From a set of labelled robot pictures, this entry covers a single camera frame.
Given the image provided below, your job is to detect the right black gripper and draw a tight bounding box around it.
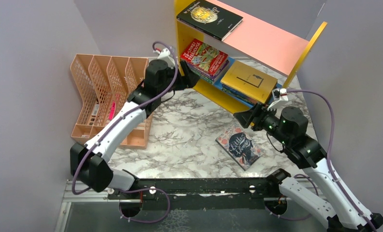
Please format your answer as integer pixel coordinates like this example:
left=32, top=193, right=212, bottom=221
left=234, top=101, right=291, bottom=146

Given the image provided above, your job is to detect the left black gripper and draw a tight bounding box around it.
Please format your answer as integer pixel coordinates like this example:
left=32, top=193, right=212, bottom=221
left=159, top=60, right=201, bottom=96

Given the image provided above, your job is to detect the green 104-storey treehouse book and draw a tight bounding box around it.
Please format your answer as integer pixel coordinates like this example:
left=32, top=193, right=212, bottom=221
left=188, top=65, right=214, bottom=84

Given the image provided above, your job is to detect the purple 52-storey treehouse book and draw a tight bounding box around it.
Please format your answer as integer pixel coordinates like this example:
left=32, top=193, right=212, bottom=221
left=188, top=59, right=230, bottom=82

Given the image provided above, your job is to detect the red 13-storey treehouse book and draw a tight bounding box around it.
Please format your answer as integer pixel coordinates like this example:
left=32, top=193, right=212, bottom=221
left=180, top=39, right=229, bottom=75

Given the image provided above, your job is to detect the Jane Eyre book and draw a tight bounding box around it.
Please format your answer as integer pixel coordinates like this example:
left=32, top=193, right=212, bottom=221
left=222, top=85, right=256, bottom=103

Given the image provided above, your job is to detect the yellow hardcover book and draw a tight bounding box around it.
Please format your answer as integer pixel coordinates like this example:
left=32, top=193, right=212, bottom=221
left=221, top=61, right=278, bottom=103

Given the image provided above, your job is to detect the Little Women floral book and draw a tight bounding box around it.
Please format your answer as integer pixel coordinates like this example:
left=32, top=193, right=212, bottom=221
left=215, top=125, right=264, bottom=171

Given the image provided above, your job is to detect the black Moon and Sixpence book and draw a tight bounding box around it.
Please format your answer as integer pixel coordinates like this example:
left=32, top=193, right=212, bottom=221
left=177, top=0, right=243, bottom=41

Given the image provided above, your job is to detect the dark green Alice book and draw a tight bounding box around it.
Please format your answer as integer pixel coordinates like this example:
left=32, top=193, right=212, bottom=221
left=222, top=85, right=253, bottom=104

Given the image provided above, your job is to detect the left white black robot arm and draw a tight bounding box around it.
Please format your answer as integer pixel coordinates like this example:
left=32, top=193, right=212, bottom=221
left=70, top=59, right=200, bottom=199

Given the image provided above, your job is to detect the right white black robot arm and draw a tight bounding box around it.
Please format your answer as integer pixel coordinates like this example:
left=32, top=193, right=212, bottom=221
left=233, top=104, right=383, bottom=232

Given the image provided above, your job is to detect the yellow pink blue bookshelf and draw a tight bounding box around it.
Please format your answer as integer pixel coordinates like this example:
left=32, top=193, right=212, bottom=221
left=174, top=0, right=327, bottom=113

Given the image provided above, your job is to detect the pink marker in organizer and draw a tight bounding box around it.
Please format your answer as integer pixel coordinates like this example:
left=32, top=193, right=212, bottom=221
left=108, top=101, right=116, bottom=121

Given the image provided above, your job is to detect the orange plastic file organizer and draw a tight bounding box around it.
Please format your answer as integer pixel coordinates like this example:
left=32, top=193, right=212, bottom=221
left=70, top=54, right=149, bottom=144

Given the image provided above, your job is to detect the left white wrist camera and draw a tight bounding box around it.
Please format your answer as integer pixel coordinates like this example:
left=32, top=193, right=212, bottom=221
left=154, top=48, right=175, bottom=68

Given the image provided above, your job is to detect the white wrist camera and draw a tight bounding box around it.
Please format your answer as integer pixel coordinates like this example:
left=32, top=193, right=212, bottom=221
left=154, top=48, right=175, bottom=68
left=267, top=88, right=289, bottom=111

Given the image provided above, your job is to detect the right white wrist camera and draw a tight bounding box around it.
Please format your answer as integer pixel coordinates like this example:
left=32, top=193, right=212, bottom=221
left=267, top=88, right=289, bottom=111

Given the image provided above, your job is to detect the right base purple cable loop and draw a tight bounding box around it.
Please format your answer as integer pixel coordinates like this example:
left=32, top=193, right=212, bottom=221
left=264, top=173, right=320, bottom=222

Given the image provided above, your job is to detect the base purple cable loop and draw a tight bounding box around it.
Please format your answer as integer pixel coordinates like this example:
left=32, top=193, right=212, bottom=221
left=264, top=173, right=320, bottom=222
left=116, top=188, right=171, bottom=224

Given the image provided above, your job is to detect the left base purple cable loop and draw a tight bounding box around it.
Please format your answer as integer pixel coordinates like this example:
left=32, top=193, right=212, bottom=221
left=116, top=188, right=171, bottom=224

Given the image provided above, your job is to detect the black mounting rail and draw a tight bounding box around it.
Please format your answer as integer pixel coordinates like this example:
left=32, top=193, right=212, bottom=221
left=107, top=177, right=288, bottom=214

